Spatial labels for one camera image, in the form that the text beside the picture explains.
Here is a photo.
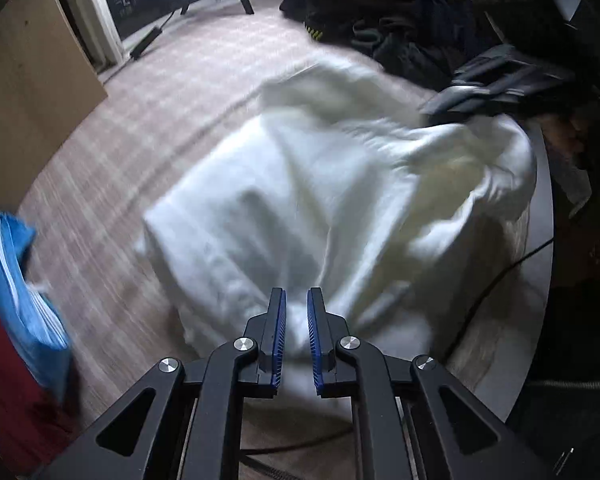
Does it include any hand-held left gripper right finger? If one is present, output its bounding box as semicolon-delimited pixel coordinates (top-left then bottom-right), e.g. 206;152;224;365
306;287;556;480

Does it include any white door frame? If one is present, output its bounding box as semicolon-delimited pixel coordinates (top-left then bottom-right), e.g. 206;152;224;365
55;0;127;73

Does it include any white shirt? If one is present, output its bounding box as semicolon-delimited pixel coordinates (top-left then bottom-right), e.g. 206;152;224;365
135;57;538;401

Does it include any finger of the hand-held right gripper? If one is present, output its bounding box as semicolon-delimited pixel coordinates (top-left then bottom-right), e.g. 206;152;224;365
419;85;486;122

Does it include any pile of dark clothes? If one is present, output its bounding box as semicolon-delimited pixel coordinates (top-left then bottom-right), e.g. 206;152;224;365
280;0;486;83

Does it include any black cable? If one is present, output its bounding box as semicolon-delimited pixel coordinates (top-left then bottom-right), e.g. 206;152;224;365
442;237;553;366

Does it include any light wooden board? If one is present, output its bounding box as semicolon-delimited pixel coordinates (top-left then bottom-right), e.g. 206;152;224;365
0;0;108;206

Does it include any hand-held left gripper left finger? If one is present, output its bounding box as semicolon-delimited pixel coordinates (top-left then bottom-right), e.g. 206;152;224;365
32;287;287;480

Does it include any dark red cloth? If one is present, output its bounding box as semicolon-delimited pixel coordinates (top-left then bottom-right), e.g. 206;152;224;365
0;245;81;478

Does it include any blue towel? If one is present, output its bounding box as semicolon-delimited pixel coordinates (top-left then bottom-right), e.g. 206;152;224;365
0;210;73;456

